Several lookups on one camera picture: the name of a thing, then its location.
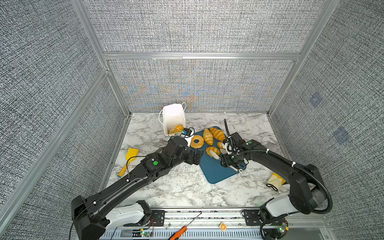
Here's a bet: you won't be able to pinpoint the fake round striped bun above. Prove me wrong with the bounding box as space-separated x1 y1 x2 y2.
206 146 221 158

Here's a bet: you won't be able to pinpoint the fake croissant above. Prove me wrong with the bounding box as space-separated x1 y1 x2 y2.
218 142 226 149
209 127 226 142
203 129 214 146

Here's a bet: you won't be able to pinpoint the fake long twisted bread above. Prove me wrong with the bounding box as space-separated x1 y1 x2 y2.
168 125 184 135

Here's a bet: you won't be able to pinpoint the fake croissant top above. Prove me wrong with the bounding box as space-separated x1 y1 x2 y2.
209 127 226 142

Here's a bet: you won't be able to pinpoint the white floral paper bag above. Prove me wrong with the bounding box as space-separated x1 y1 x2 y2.
158 102 187 137

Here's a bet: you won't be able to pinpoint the cream serving tongs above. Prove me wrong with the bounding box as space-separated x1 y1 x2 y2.
210 150 244 173

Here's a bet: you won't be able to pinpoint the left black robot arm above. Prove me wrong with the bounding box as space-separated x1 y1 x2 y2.
71 137 204 240

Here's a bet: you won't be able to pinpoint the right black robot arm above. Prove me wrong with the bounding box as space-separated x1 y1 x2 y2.
220 133 333 223

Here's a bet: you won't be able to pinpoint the teal rectangular tray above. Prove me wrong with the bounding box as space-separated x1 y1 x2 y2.
192 138 239 184

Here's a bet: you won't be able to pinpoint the yellow toy spatula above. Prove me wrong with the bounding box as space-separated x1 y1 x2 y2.
118 148 139 178

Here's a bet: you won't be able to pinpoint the yellow work glove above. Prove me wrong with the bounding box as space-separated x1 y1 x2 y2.
266 173 287 192

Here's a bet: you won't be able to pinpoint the small orange tag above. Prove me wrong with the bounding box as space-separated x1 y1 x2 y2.
220 223 227 232

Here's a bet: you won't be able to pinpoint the fake ring donut bread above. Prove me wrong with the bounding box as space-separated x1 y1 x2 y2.
190 135 205 149

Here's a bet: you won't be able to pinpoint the aluminium front rail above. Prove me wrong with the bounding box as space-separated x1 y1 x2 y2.
74 206 337 240

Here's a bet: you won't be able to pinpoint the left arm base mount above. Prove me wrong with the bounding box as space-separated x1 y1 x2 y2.
129 210 166 228

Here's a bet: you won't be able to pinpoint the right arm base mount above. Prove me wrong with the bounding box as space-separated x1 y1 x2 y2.
241 209 289 240

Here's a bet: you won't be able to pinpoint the orange handled screwdriver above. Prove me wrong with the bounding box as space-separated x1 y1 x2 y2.
168 212 202 240

